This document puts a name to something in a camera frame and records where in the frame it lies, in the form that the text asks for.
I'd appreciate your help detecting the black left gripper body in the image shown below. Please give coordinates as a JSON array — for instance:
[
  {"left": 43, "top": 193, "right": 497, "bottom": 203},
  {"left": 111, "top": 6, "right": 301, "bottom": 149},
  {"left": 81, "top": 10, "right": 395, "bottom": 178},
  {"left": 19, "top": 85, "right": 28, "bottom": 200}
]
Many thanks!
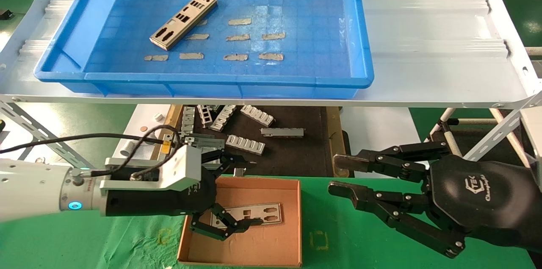
[{"left": 104, "top": 167, "right": 218, "bottom": 218}]

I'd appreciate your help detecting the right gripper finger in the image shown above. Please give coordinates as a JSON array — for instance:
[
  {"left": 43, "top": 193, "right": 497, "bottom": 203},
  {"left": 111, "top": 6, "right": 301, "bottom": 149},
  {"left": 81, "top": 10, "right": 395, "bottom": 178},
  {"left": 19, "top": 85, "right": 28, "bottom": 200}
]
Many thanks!
[
  {"left": 329, "top": 181, "right": 466, "bottom": 259},
  {"left": 333, "top": 141, "right": 450, "bottom": 183}
]

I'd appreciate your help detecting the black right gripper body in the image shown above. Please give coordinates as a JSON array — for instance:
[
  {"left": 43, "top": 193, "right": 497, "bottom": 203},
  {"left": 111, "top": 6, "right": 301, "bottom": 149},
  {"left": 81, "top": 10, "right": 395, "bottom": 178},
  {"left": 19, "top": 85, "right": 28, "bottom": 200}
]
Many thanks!
[{"left": 425, "top": 155, "right": 542, "bottom": 253}]

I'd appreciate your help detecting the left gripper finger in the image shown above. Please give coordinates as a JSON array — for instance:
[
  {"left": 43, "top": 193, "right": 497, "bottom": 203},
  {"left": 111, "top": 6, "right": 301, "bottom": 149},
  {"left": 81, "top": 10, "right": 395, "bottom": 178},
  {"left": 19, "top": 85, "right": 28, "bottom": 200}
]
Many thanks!
[
  {"left": 190, "top": 203, "right": 264, "bottom": 242},
  {"left": 202, "top": 150, "right": 257, "bottom": 177}
]

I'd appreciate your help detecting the silver perforated shield plate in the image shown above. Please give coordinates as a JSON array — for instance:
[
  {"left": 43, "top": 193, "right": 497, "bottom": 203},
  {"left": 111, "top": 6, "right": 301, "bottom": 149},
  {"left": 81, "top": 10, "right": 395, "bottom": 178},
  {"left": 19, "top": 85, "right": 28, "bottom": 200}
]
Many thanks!
[{"left": 210, "top": 202, "right": 283, "bottom": 228}]

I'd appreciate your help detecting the brown cardboard box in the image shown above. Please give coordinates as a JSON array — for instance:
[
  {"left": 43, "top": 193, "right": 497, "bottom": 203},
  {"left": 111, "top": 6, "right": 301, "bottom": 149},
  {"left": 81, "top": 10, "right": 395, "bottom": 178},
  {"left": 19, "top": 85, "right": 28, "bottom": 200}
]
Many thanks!
[{"left": 177, "top": 176, "right": 303, "bottom": 268}]

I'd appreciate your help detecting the wooden framed black tray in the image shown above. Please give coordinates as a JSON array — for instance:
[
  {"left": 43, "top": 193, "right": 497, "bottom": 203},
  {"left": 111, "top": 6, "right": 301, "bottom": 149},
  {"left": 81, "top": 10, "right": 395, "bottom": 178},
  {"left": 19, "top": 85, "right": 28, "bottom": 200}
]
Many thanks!
[{"left": 146, "top": 105, "right": 348, "bottom": 177}]

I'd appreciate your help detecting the blue plastic tray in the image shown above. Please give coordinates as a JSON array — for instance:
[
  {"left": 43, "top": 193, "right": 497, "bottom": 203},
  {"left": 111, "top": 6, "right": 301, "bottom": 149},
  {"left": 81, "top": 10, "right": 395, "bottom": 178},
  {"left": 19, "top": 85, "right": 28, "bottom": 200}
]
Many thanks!
[{"left": 33, "top": 0, "right": 375, "bottom": 99}]

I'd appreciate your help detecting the large grey metal plate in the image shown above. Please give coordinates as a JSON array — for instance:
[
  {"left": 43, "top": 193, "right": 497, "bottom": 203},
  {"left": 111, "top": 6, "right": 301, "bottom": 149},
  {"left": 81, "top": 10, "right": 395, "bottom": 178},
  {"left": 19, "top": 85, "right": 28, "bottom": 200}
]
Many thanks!
[{"left": 157, "top": 132, "right": 226, "bottom": 153}]

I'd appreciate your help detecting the green table cloth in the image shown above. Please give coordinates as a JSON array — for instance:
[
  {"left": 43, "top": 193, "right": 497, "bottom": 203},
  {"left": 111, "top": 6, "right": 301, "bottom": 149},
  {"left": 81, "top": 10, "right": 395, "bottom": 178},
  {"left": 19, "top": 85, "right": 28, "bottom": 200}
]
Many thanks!
[{"left": 0, "top": 169, "right": 542, "bottom": 269}]

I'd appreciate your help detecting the grey metal bar part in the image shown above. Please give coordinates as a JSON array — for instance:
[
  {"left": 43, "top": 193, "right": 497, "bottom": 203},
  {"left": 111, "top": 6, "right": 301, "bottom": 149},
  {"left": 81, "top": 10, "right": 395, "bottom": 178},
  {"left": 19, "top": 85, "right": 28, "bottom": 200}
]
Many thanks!
[{"left": 260, "top": 128, "right": 305, "bottom": 138}]

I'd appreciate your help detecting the white plastic pipe fitting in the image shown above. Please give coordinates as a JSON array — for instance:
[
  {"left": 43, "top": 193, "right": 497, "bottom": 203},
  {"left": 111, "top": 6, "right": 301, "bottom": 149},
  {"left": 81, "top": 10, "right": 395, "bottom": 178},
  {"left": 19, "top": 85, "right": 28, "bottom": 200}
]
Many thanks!
[{"left": 120, "top": 133, "right": 158, "bottom": 158}]

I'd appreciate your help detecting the perforated metal diagonal brace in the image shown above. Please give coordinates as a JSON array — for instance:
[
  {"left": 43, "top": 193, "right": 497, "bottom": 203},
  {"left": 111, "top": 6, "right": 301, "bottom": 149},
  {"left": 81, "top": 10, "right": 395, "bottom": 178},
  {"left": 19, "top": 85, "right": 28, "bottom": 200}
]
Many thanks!
[
  {"left": 463, "top": 90, "right": 542, "bottom": 164},
  {"left": 0, "top": 100, "right": 97, "bottom": 171},
  {"left": 489, "top": 107, "right": 534, "bottom": 168}
]

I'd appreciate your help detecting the stack of metal shield plates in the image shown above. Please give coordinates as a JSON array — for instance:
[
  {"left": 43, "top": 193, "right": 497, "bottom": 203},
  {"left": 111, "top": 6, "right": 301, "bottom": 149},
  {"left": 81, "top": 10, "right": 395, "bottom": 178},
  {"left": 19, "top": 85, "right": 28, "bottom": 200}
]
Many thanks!
[{"left": 149, "top": 0, "right": 218, "bottom": 51}]

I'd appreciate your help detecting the grey slotted metal bracket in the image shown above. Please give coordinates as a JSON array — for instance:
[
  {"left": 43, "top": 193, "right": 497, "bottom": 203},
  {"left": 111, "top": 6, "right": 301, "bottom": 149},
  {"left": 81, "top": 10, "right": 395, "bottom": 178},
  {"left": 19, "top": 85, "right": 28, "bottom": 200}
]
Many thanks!
[
  {"left": 197, "top": 105, "right": 214, "bottom": 128},
  {"left": 181, "top": 106, "right": 196, "bottom": 134},
  {"left": 240, "top": 105, "right": 275, "bottom": 127},
  {"left": 225, "top": 134, "right": 266, "bottom": 155},
  {"left": 210, "top": 105, "right": 238, "bottom": 132}
]

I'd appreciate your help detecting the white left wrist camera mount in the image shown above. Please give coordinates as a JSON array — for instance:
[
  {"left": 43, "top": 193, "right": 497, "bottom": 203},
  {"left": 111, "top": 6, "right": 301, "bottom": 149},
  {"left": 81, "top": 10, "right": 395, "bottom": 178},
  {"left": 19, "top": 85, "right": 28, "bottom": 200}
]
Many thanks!
[{"left": 98, "top": 144, "right": 202, "bottom": 195}]

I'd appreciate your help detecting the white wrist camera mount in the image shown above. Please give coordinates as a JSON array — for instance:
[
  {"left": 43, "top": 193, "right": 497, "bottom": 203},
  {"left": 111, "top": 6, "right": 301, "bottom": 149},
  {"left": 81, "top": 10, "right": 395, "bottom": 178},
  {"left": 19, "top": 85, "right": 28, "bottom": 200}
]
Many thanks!
[
  {"left": 519, "top": 106, "right": 542, "bottom": 169},
  {"left": 98, "top": 144, "right": 202, "bottom": 195}
]

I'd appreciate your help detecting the white tube rack frame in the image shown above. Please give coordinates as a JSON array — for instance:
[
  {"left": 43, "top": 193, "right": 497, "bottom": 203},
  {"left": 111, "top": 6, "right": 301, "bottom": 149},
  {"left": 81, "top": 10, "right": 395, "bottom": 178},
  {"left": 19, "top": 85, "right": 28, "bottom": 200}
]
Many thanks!
[{"left": 421, "top": 107, "right": 498, "bottom": 160}]

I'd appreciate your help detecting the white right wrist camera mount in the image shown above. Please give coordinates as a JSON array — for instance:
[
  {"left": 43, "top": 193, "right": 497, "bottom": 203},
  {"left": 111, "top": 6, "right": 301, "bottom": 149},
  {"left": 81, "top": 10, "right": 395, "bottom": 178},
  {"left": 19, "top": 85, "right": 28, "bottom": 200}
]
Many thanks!
[{"left": 519, "top": 106, "right": 542, "bottom": 169}]

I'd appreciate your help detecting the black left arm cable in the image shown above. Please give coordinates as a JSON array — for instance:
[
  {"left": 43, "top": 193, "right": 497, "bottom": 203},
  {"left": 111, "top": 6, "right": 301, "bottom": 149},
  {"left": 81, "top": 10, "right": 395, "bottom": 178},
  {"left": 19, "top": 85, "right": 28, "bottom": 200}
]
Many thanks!
[{"left": 0, "top": 124, "right": 180, "bottom": 176}]

